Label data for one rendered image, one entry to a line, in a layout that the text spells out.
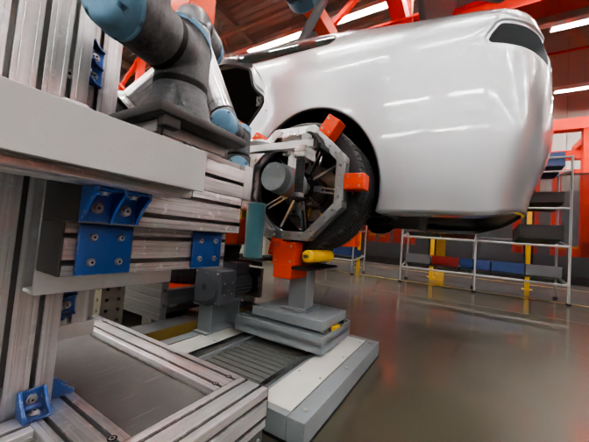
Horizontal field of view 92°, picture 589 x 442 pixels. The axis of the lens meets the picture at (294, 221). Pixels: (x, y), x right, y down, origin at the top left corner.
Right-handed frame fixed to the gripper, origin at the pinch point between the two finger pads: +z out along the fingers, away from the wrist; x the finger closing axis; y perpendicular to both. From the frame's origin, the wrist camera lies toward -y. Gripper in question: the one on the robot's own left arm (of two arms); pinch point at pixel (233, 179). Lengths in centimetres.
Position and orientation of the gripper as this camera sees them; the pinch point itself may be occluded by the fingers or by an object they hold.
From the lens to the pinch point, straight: 132.1
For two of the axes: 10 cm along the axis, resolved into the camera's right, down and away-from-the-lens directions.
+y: -0.8, 10.0, -0.5
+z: -2.5, 0.3, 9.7
